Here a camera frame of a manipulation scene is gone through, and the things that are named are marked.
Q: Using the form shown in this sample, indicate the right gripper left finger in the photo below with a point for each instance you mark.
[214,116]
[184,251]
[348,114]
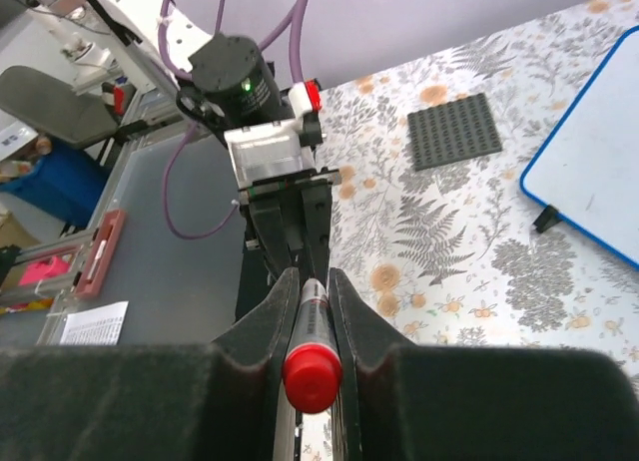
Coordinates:
[223,400]

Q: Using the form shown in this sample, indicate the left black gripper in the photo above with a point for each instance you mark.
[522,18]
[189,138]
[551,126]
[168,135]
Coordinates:
[232,86]

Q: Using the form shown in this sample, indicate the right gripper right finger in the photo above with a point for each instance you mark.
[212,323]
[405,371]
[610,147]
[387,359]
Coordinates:
[402,401]

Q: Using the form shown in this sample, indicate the red whiteboard marker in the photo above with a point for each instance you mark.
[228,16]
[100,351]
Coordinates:
[312,370]

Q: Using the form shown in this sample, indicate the blue framed whiteboard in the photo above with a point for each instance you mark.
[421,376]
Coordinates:
[586,172]

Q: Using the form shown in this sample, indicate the printed paper sheet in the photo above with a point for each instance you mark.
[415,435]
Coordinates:
[97,326]

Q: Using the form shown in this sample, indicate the floral table mat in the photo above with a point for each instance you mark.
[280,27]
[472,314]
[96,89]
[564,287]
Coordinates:
[448,256]

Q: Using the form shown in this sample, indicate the grey studded baseplate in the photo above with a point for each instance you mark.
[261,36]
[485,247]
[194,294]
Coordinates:
[452,132]

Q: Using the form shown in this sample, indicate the grey chair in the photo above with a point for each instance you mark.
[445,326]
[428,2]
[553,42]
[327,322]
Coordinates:
[50,105]

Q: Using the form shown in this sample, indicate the blue bin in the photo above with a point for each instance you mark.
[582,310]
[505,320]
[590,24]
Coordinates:
[66,184]

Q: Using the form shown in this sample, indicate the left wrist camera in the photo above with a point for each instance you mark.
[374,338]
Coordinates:
[267,151]

